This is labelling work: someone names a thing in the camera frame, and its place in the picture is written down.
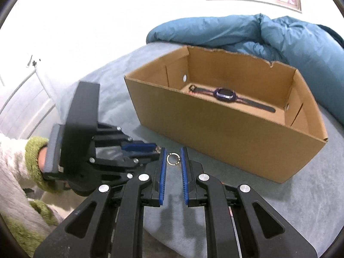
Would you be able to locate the purple smart watch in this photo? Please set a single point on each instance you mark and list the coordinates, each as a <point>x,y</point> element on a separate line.
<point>225,94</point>

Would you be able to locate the brown cardboard box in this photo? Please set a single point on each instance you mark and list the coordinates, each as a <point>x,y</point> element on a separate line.
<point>215,139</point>

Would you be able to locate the white door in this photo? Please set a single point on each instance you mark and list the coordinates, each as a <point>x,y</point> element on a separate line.
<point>21,107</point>

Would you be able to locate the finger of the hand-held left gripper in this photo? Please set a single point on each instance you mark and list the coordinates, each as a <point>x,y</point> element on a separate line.
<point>139,147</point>
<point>146,159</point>

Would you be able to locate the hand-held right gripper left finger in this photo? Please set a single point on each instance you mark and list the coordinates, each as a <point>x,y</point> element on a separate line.
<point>161,177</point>

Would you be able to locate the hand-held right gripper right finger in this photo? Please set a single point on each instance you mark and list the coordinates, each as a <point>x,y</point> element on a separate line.
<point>184,177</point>

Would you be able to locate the grey bed sheet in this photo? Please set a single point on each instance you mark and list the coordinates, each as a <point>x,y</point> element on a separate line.
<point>309,207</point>

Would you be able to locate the blue duvet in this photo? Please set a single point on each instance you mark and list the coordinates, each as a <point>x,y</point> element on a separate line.
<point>242,35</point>

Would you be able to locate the person's left forearm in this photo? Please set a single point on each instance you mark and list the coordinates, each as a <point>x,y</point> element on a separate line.
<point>16,153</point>

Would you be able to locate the fleece robe with green trim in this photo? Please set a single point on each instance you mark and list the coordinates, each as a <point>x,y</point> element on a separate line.
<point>16,209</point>

